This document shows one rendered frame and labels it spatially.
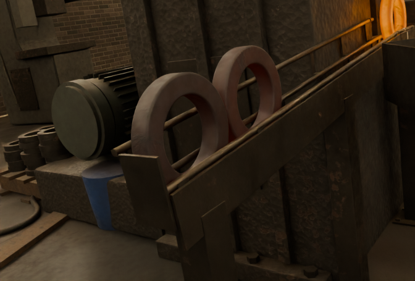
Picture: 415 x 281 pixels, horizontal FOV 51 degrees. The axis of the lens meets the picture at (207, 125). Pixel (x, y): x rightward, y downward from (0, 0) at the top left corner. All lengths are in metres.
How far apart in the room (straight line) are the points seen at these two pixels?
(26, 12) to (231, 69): 4.54
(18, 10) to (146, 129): 4.60
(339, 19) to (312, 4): 0.17
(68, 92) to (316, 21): 1.25
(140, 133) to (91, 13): 7.73
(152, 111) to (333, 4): 0.83
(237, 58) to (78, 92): 1.36
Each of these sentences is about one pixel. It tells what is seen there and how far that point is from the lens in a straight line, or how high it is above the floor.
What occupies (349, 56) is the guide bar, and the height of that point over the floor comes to 0.68.
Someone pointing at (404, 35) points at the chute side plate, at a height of 0.70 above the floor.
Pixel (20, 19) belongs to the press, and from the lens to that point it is 5.13.
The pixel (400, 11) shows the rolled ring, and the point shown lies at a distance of 1.66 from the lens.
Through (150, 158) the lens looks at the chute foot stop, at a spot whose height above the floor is 0.67.
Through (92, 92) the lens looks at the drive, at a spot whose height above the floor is 0.62.
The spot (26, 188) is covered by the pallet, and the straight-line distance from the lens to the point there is 2.84.
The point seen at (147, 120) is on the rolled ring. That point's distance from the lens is 0.58.
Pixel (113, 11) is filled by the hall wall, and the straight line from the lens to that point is 8.61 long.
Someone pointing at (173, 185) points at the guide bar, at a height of 0.63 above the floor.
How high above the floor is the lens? 0.82
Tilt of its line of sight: 13 degrees down
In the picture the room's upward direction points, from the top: 9 degrees counter-clockwise
